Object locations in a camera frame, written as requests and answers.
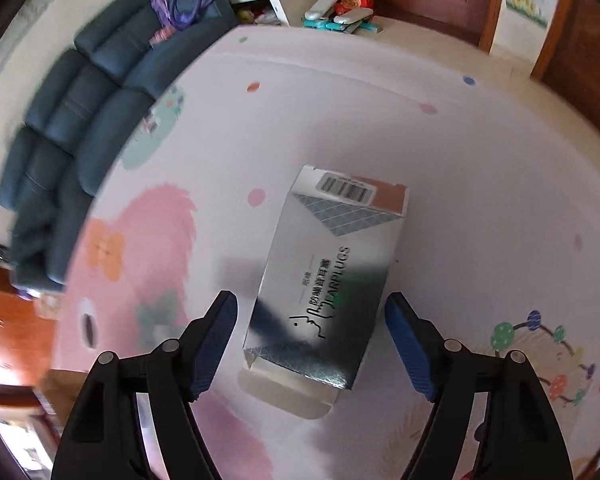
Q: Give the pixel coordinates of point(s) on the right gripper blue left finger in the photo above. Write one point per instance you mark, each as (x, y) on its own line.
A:
(179, 371)

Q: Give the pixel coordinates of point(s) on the cartoon printed tablecloth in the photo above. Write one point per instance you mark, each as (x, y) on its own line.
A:
(500, 250)

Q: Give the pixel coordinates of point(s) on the purple bag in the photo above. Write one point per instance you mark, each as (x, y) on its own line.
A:
(179, 14)

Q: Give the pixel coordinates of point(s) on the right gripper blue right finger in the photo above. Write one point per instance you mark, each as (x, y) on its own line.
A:
(440, 370)

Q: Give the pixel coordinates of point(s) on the dark teal sofa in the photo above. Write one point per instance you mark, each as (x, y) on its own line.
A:
(78, 121)

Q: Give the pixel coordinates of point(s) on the teal stepper machine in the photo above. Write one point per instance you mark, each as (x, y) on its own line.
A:
(340, 16)

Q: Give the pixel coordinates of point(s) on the silver earplugs box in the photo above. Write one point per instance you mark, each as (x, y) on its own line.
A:
(317, 303)

